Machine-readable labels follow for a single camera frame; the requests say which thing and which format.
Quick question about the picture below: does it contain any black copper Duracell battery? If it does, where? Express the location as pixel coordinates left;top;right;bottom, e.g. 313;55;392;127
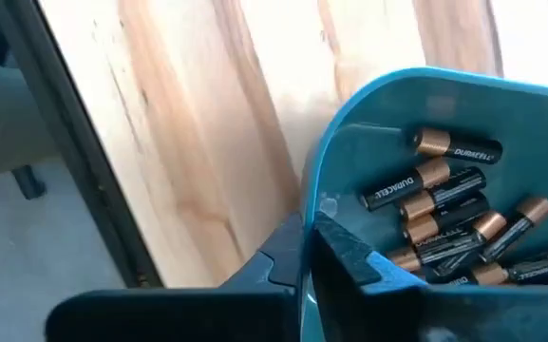
448;261;512;286
432;251;482;279
359;157;451;213
508;244;548;281
415;211;508;265
386;246;422;273
410;126;503;166
480;197;548;263
399;165;487;220
404;192;491;246

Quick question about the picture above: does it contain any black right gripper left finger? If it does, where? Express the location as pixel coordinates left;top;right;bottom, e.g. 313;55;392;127
45;213;304;342

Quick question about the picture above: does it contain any black table frame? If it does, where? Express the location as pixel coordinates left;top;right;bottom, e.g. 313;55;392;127
0;0;164;290

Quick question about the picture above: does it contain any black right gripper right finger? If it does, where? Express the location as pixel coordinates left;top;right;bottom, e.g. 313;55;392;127
312;211;548;342

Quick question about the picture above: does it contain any grey panel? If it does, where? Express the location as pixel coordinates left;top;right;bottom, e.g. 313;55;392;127
0;60;60;185

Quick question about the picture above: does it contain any blue-green plastic bin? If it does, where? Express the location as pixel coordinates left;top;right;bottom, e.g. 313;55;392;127
298;66;548;342

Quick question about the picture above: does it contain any black foot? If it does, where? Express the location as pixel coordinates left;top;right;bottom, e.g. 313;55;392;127
10;164;47;201

